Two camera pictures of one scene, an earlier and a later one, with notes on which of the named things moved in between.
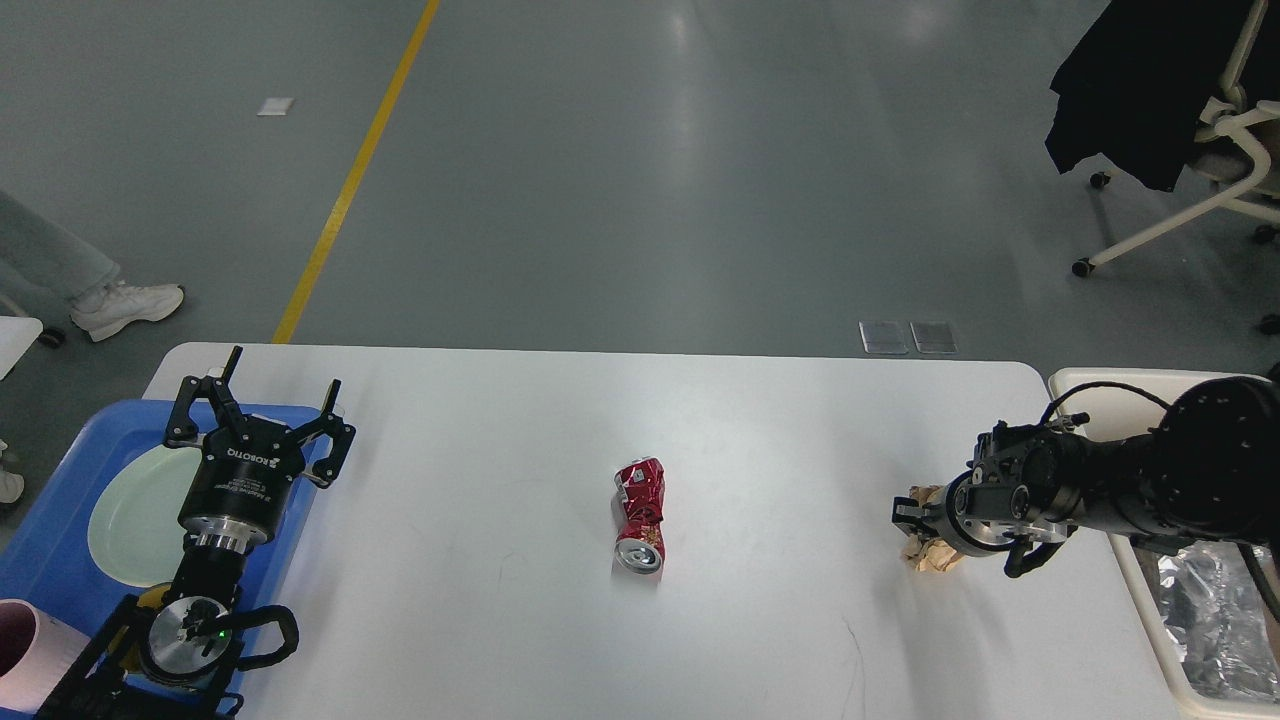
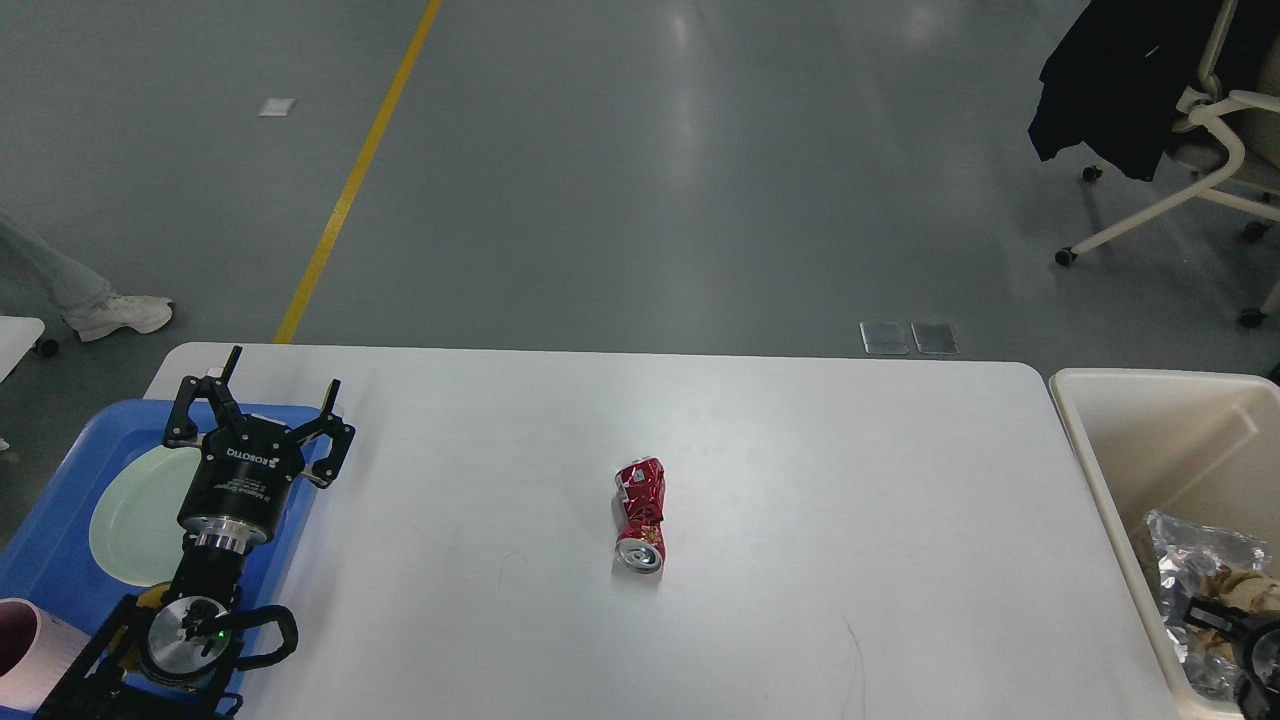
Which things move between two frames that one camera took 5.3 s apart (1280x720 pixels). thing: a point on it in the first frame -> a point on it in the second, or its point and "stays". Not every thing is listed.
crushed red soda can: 640,546 stays
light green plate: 134,523 stays
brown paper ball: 930,553 -> 1239,588
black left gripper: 240,484 stays
